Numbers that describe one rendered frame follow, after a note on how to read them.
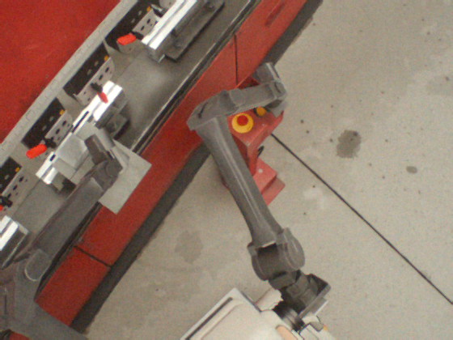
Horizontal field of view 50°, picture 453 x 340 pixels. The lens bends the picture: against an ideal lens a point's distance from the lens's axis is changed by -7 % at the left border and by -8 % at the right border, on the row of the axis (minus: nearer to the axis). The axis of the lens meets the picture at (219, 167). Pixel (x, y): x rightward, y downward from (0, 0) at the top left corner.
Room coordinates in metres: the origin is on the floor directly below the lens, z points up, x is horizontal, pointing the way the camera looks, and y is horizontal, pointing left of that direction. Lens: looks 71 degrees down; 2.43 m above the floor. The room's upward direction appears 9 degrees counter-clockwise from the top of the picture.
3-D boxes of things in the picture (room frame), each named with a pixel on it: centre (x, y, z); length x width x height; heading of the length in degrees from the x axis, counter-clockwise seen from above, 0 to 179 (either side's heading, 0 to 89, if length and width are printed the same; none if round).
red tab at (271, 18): (1.31, -0.35, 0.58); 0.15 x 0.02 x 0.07; 138
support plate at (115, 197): (0.56, 0.35, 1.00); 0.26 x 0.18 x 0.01; 48
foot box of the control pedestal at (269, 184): (0.73, -0.15, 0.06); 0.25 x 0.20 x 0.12; 40
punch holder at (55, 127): (0.64, 0.48, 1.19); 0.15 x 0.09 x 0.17; 138
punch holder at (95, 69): (0.79, 0.34, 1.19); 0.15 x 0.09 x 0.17; 138
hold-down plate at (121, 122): (0.65, 0.39, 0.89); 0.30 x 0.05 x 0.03; 138
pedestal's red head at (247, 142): (0.76, -0.13, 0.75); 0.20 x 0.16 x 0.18; 130
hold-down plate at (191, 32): (1.07, 0.01, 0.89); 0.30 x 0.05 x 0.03; 138
